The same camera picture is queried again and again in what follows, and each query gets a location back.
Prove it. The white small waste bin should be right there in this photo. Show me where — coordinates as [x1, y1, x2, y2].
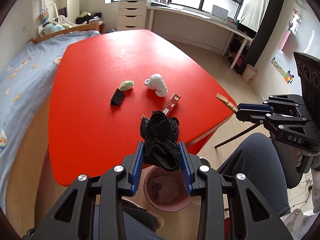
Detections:
[241, 64, 258, 83]

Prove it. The wooden clothespin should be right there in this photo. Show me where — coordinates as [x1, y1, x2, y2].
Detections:
[216, 93, 238, 114]

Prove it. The bed with blue sheet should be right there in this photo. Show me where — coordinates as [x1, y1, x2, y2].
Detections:
[0, 22, 101, 213]

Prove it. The white drawer cabinet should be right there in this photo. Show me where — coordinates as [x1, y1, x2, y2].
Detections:
[117, 0, 147, 31]

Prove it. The person's leg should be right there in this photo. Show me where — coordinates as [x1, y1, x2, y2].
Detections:
[93, 199, 163, 240]
[217, 133, 290, 217]

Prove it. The red snack box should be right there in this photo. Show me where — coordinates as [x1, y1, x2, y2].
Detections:
[161, 94, 181, 116]

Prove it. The black mesh trash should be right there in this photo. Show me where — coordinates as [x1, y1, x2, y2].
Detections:
[140, 111, 180, 172]

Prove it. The red plastic table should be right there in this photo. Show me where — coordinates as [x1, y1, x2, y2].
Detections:
[48, 30, 232, 186]

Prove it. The black card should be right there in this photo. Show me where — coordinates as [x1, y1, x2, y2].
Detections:
[110, 88, 125, 106]

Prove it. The white long desk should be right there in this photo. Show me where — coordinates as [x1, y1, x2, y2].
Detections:
[146, 3, 253, 69]

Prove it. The person's right leg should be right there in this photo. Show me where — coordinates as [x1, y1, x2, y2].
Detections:
[217, 133, 290, 217]

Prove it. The person's left leg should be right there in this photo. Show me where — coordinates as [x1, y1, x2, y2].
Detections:
[93, 199, 163, 240]

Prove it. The pink trash bin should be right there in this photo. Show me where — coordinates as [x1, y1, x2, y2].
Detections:
[143, 166, 193, 212]

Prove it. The green white wrapper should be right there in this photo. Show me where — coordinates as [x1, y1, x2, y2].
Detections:
[119, 80, 135, 91]

